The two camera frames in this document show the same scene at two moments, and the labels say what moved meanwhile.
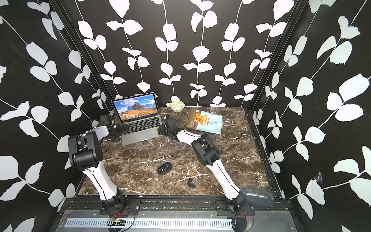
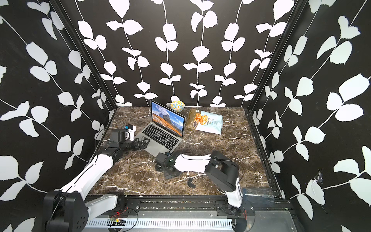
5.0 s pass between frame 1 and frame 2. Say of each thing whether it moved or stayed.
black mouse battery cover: stayed
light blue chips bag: stayed
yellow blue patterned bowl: stayed
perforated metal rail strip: stayed
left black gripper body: moved
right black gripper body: moved
